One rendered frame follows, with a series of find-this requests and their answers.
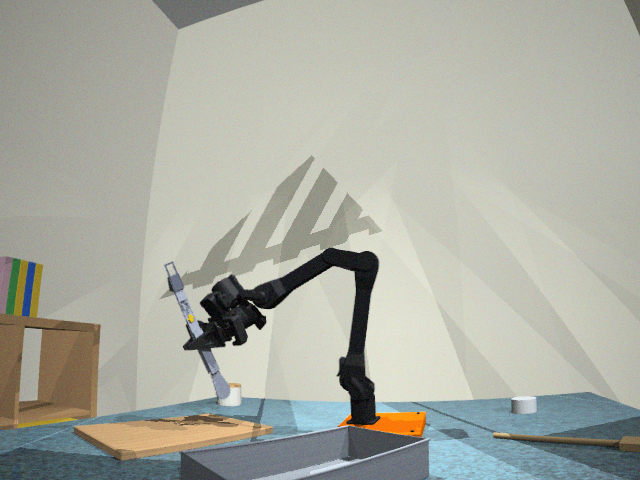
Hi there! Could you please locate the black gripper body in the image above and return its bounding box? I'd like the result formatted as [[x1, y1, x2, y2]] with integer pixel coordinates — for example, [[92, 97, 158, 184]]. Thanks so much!
[[197, 309, 248, 346]]

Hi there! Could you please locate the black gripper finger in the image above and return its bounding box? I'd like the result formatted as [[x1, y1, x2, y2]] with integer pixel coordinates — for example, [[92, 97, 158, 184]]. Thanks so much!
[[183, 323, 205, 351], [187, 321, 226, 351]]

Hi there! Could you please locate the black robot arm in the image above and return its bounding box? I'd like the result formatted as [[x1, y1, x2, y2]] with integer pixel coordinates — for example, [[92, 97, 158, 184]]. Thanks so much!
[[200, 247, 381, 425]]

